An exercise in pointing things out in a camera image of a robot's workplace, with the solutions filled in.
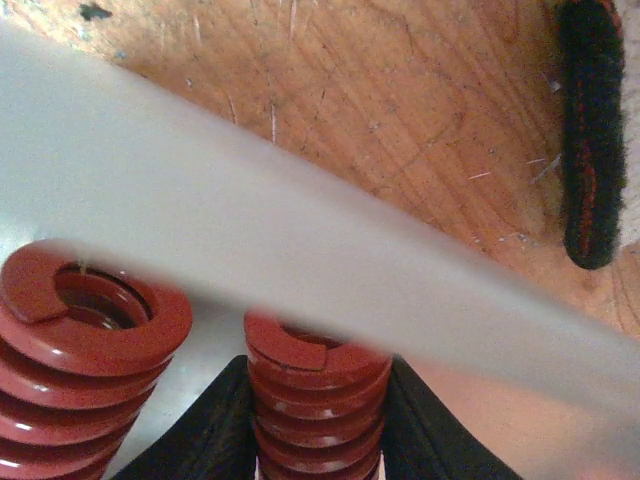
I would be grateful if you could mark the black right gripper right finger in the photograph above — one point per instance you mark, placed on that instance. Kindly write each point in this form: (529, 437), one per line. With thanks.
(422, 439)

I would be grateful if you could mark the clear tray of red parts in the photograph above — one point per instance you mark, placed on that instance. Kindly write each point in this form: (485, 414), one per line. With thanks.
(119, 167)

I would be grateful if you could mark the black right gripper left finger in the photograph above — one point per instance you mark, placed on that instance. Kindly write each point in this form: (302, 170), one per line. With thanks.
(213, 439)

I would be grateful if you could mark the white work gloves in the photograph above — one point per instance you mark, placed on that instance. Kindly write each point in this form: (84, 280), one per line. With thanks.
(595, 155)

